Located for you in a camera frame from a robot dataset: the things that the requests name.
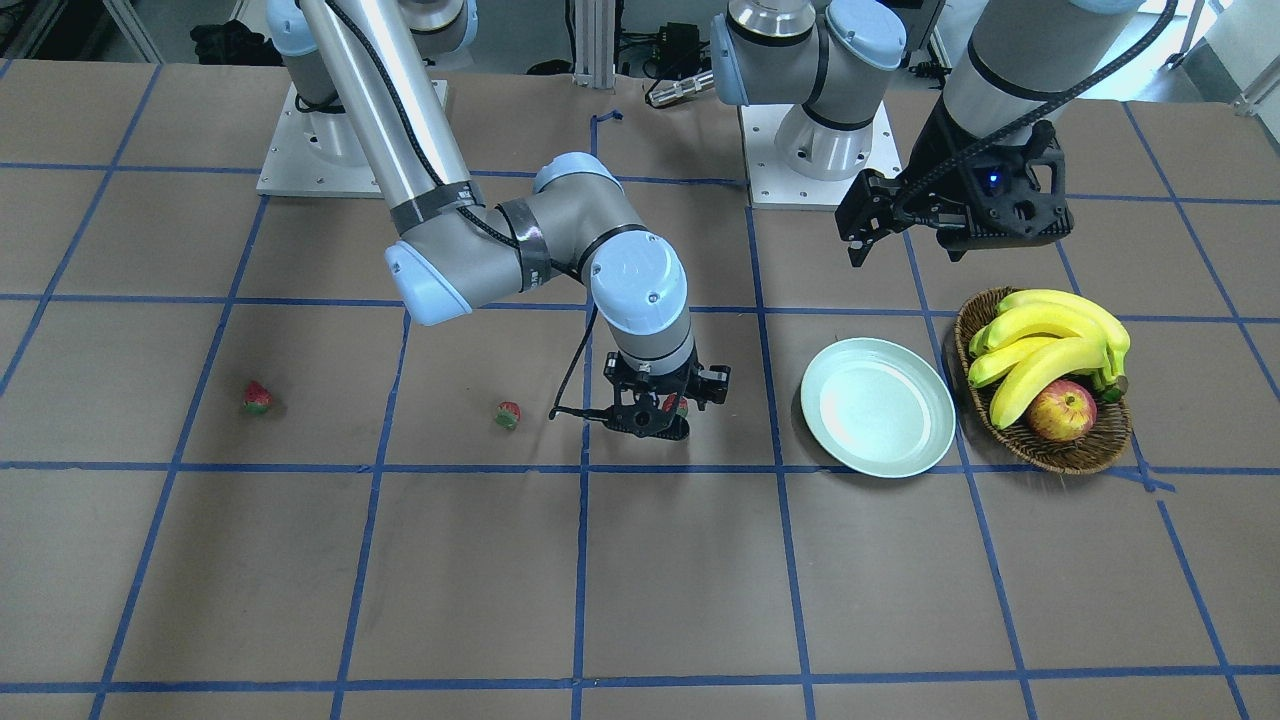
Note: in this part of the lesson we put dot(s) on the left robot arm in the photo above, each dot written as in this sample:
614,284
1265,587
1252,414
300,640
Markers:
1024,60

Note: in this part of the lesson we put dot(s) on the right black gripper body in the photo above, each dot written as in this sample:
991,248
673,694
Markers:
712,386

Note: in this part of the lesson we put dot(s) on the light green plate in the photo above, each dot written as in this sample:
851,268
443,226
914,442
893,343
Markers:
877,408

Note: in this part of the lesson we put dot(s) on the strawberry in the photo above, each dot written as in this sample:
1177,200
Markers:
507,415
675,405
256,399

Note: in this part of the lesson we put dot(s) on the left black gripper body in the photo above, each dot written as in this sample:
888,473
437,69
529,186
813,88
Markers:
932,148

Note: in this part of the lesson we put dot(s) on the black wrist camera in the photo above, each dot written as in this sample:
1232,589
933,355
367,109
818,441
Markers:
709,385

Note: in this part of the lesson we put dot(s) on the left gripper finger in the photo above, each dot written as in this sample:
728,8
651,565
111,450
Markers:
860,241
957,244

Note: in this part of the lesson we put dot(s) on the aluminium frame post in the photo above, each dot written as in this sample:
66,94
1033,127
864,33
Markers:
594,40

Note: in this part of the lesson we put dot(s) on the red apple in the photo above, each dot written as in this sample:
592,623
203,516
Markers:
1062,412

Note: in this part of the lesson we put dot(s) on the woven wicker basket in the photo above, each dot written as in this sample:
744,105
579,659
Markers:
1097,450

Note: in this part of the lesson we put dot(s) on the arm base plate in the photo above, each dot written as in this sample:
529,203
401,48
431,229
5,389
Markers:
820,190
315,155

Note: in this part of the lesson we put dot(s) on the yellow banana bunch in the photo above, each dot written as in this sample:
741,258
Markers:
1036,338

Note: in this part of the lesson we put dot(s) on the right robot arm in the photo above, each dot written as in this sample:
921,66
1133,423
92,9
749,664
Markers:
367,62

